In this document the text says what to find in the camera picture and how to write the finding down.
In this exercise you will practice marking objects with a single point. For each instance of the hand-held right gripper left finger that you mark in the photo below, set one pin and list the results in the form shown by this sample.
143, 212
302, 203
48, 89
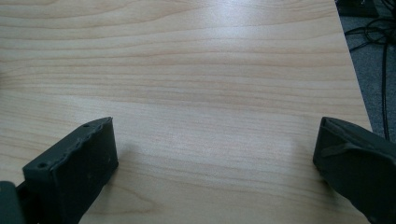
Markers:
74, 168

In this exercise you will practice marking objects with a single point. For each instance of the black stand base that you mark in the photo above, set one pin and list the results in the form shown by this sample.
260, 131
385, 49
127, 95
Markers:
358, 7

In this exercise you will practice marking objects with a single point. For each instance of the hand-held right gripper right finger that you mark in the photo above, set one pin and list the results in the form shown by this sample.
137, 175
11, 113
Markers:
358, 165

